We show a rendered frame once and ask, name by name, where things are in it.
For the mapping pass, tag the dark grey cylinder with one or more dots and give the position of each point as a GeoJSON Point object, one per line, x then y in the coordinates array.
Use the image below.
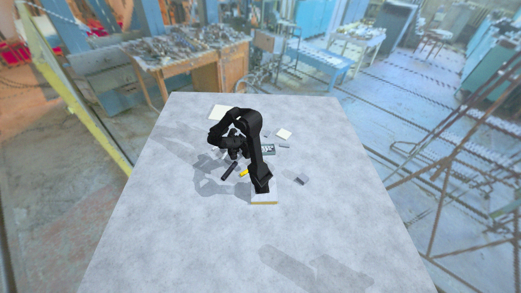
{"type": "Point", "coordinates": [230, 169]}

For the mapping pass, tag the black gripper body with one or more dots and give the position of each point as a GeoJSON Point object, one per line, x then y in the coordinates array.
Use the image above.
{"type": "Point", "coordinates": [237, 143]}

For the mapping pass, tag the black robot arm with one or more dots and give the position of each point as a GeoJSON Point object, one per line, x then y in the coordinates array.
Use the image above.
{"type": "Point", "coordinates": [250, 124]}

